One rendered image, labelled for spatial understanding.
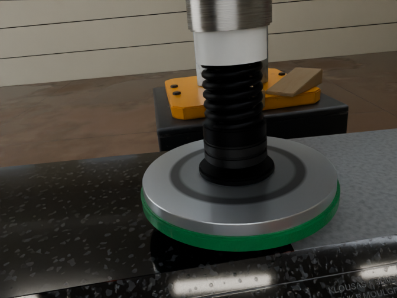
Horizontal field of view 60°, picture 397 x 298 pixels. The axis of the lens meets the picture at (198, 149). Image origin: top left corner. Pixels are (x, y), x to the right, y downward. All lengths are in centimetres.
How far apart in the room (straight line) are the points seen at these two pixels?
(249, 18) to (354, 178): 28
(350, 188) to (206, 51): 26
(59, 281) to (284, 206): 22
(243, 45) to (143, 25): 612
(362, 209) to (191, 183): 20
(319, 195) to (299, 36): 638
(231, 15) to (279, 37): 628
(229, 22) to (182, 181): 17
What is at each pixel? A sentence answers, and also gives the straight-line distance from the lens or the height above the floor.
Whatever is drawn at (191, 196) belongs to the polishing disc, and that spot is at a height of 89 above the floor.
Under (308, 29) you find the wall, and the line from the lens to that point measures 672.
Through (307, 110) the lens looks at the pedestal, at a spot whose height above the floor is 74.
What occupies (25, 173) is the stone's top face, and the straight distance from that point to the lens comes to 63.
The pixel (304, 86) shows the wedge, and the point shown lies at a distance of 114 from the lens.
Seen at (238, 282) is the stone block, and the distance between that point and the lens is 35.
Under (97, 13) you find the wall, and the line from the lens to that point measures 656.
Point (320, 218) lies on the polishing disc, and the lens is 34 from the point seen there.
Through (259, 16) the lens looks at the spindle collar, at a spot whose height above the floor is 105.
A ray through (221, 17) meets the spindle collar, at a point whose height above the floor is 105.
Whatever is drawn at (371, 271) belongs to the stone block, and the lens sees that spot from 39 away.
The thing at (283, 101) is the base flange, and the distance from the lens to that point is 111.
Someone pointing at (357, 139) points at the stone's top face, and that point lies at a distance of 64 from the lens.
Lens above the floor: 106
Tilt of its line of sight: 23 degrees down
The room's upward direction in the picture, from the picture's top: 5 degrees counter-clockwise
